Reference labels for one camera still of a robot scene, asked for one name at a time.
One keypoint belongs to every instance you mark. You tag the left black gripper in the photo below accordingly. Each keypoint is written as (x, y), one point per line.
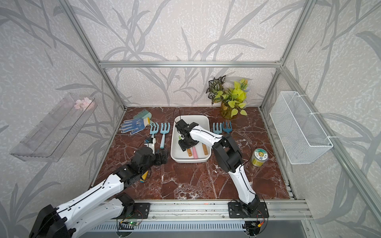
(158, 161)

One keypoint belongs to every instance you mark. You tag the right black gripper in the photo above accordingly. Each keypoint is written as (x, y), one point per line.
(182, 147)

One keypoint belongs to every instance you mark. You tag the blue rake pink handle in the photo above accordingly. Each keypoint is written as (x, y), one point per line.
(144, 177)

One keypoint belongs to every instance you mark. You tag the light blue hand rake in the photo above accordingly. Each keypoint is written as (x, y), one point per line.
(165, 129)

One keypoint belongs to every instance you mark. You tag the teal rake white handle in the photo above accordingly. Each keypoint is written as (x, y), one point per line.
(154, 129)

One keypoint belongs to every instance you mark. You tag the green rake wooden handle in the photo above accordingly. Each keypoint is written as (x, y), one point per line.
(205, 149)

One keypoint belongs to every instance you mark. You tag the white storage box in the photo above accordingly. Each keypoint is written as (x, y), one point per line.
(180, 156)

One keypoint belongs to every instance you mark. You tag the purple rake pink handle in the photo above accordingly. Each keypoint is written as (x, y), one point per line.
(194, 152)

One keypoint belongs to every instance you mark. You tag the teal rake light handle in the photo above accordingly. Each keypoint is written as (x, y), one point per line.
(217, 128)

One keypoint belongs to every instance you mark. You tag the blue rake yellow handle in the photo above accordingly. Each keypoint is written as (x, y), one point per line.
(227, 127)

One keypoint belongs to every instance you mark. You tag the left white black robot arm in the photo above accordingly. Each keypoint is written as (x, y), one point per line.
(99, 204)

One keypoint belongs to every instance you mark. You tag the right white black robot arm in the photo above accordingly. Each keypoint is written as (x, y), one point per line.
(229, 158)

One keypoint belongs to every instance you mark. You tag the blue white work glove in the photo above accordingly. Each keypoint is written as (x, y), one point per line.
(134, 126)

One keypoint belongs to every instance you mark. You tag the teal green work glove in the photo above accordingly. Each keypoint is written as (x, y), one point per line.
(143, 115)

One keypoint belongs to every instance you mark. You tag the dark patterned leaf plant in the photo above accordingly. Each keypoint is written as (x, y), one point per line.
(215, 89)

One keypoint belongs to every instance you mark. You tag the green potted plant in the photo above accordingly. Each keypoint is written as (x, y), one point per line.
(233, 100)

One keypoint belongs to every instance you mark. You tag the pink artificial flowers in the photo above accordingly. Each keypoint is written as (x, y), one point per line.
(84, 104)

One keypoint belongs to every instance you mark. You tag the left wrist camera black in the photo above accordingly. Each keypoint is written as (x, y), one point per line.
(183, 124)

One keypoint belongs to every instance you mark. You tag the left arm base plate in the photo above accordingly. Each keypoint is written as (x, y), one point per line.
(137, 211)

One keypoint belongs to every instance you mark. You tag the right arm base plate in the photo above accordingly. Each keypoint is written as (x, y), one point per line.
(238, 209)

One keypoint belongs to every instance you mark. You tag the clear acrylic wall shelf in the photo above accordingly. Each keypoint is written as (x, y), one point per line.
(50, 139)

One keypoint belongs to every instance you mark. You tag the aluminium frame crossbar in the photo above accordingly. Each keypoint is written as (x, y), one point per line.
(202, 64)

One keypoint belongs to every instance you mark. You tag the white wire mesh basket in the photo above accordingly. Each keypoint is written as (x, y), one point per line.
(302, 136)

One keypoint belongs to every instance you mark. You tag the aluminium front rail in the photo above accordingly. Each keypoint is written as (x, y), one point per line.
(200, 210)

